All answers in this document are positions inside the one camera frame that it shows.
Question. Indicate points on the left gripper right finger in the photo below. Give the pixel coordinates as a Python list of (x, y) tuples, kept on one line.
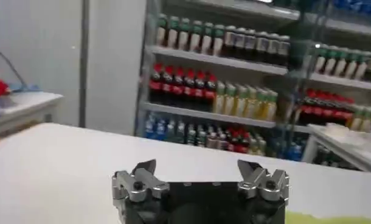
[(264, 184)]

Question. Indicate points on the green t-shirt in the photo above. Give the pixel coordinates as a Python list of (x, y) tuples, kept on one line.
[(331, 219)]

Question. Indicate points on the bottle shelf beside desks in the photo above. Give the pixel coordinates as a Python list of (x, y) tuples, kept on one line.
[(340, 80)]

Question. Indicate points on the black slanted pole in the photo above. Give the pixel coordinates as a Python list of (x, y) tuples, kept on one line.
[(84, 61)]

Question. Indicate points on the bottle shelf with wide bays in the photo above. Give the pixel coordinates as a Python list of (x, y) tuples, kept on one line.
[(216, 61)]

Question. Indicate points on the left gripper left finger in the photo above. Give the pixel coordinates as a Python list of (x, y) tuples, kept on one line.
[(140, 182)]

